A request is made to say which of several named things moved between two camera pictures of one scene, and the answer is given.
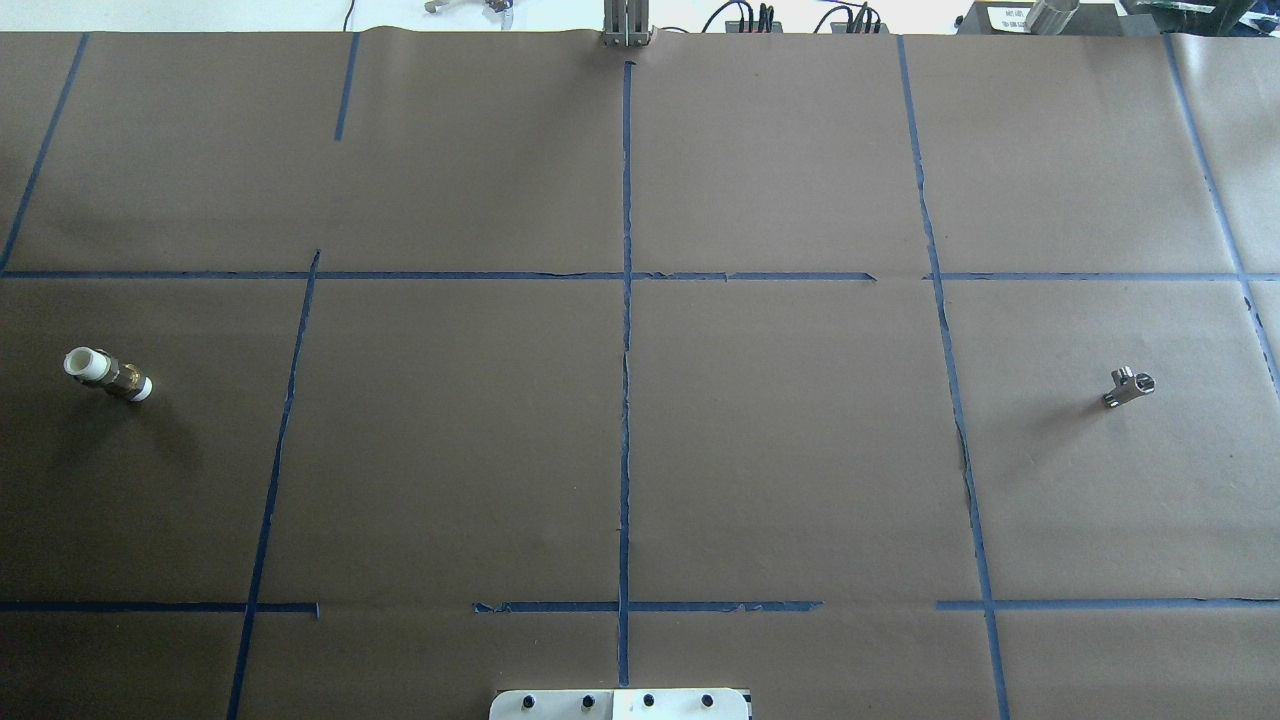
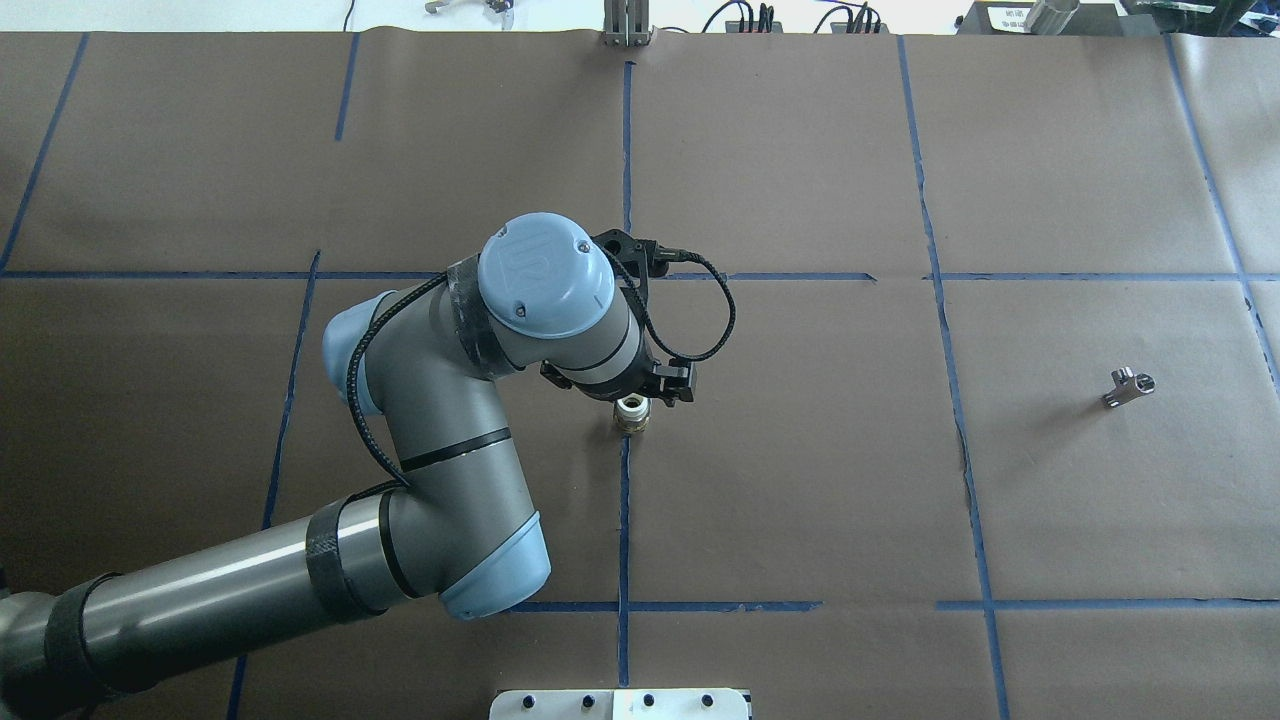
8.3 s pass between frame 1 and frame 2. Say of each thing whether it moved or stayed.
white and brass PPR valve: moved
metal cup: stayed
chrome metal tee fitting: stayed
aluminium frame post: stayed
